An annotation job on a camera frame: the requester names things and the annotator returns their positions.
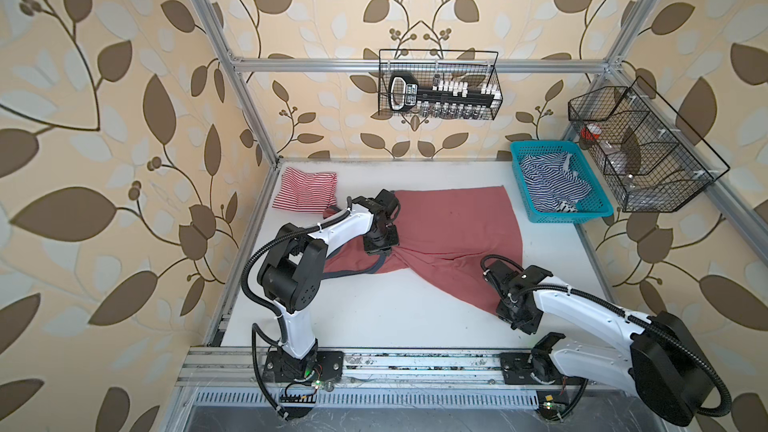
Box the maroon tank top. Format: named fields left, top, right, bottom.
left=324, top=186, right=523, bottom=314

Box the aluminium front rail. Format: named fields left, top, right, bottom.
left=173, top=346, right=676, bottom=391

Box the black wire basket right wall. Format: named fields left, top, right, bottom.
left=568, top=76, right=730, bottom=213

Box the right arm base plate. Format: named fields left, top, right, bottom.
left=499, top=352, right=582, bottom=388

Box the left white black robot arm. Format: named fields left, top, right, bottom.
left=240, top=189, right=400, bottom=382

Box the black wire basket wall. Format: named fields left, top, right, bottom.
left=568, top=76, right=730, bottom=213
left=378, top=48, right=503, bottom=121

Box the teal plastic basket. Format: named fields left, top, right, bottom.
left=510, top=141, right=613, bottom=224

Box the black wire basket back wall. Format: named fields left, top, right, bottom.
left=378, top=48, right=503, bottom=121

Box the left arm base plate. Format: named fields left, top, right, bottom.
left=262, top=349, right=345, bottom=383

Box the red white striped tank top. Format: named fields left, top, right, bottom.
left=273, top=167, right=338, bottom=213

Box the navy white striped tank top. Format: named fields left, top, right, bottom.
left=520, top=152, right=593, bottom=213

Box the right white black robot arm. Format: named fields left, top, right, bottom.
left=481, top=254, right=733, bottom=427

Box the black tool with vials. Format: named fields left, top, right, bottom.
left=383, top=72, right=503, bottom=120

